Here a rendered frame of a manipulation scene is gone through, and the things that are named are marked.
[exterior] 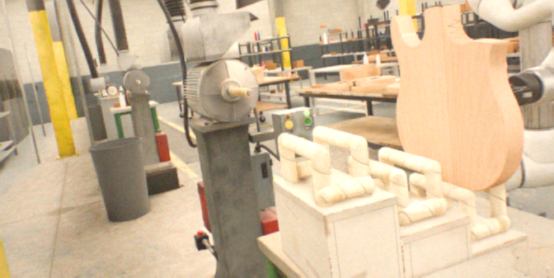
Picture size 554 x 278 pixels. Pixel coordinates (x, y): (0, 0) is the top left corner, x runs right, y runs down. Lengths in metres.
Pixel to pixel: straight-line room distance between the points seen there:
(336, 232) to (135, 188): 3.78
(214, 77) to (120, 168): 2.72
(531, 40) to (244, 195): 1.29
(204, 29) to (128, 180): 3.08
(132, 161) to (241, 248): 2.46
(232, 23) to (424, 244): 0.96
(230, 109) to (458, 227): 1.12
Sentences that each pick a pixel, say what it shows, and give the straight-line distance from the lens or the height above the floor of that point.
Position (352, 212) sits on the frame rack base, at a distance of 0.81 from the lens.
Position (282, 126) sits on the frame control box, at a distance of 1.91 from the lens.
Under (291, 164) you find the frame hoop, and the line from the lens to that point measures 0.97.
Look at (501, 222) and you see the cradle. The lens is 1.08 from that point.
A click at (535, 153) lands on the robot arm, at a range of 1.81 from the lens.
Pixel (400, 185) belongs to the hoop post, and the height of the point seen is 1.10.
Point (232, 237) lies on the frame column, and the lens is 2.12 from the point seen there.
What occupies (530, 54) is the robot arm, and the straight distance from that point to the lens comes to 1.79.
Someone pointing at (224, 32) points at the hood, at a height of 1.47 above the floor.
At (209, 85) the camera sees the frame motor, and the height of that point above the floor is 1.29.
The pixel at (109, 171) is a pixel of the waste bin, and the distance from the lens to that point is 4.44.
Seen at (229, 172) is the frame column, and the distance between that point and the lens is 2.03.
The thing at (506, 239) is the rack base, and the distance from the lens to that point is 1.07.
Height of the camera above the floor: 1.39
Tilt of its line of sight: 9 degrees down
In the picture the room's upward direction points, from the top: 8 degrees counter-clockwise
